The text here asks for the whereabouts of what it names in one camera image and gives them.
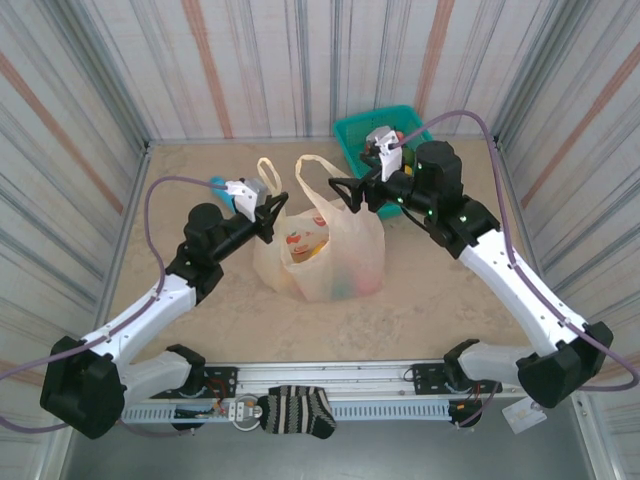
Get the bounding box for cream plastic bag orange prints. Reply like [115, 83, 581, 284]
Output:
[252, 153, 386, 304]

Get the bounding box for teal plastic basket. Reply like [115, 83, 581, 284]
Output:
[333, 104, 437, 222]

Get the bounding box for light blue plastic tube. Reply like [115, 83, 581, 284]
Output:
[208, 174, 237, 214]

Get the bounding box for black white striped cloth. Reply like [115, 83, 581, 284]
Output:
[257, 384, 339, 441]

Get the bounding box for white card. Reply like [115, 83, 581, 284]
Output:
[501, 395, 547, 435]

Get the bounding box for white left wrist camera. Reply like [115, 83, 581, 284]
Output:
[224, 177, 271, 221]

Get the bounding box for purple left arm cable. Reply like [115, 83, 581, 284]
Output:
[0, 175, 231, 437]

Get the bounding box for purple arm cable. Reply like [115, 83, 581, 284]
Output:
[397, 110, 640, 430]
[0, 175, 231, 437]

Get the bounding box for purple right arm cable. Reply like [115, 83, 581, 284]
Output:
[397, 110, 640, 430]

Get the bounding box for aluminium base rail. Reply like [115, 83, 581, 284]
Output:
[122, 355, 599, 404]

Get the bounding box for white round clamp ring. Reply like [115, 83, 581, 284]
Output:
[229, 394, 264, 432]

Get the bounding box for white slotted cable duct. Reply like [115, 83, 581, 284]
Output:
[122, 402, 454, 424]

